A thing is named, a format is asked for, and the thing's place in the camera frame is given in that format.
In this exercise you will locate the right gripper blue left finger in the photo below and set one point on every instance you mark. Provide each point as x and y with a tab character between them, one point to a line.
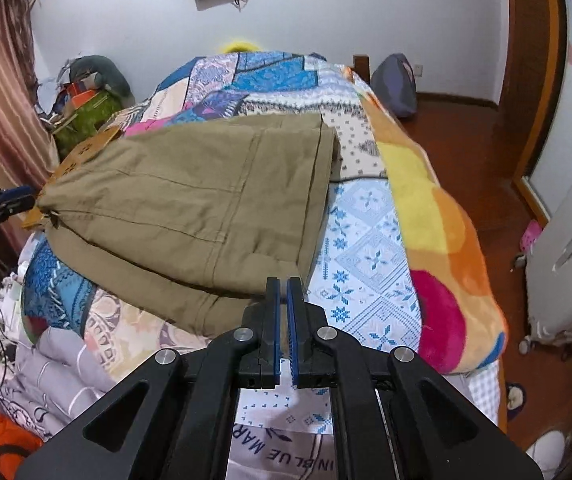
269	358

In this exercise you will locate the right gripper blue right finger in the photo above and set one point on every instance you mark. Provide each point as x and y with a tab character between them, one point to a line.
301	334

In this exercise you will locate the khaki olive pants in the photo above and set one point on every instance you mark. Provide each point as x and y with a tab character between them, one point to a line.
188	222

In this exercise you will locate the pink striped curtain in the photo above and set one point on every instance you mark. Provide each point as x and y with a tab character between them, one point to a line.
28	153

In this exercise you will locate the patchwork patterned bedspread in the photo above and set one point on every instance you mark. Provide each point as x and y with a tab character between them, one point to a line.
172	418

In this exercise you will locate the wooden lap tray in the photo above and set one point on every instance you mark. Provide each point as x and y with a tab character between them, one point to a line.
81	153

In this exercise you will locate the green patterned bag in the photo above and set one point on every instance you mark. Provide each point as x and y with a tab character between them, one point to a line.
85	121

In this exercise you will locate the orange yellow fleece blanket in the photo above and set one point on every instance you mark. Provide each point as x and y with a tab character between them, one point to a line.
462	326

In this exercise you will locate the grey stuffed pillow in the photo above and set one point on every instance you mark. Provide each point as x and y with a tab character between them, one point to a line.
105	75

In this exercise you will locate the pink folded garment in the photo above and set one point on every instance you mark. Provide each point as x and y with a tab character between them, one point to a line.
148	125

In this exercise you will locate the pink floor item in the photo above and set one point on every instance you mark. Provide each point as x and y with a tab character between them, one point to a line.
530	235

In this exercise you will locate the grey purple backpack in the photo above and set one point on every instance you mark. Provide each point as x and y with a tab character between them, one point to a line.
393	82

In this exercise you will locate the yellow pillow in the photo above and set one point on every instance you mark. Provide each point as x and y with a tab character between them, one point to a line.
239	46

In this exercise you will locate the brown wooden door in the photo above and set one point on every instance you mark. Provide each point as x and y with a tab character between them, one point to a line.
535	62

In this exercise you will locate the wooden bed post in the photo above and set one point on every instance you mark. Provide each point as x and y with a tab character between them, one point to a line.
362	67

